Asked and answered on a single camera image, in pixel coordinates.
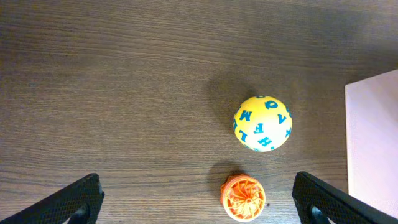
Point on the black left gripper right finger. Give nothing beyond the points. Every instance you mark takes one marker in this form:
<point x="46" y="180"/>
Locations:
<point x="319" y="202"/>

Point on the orange round lattice toy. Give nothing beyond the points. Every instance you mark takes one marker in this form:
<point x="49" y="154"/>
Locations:
<point x="242" y="197"/>

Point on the white open cardboard box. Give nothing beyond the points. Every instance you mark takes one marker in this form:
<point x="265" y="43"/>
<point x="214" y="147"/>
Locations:
<point x="371" y="141"/>

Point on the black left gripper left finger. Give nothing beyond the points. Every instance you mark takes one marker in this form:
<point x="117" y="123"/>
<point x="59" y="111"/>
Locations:
<point x="79" y="202"/>

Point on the yellow ball with blue letters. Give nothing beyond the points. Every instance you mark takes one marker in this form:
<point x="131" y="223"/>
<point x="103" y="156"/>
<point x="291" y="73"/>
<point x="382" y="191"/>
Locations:
<point x="262" y="123"/>

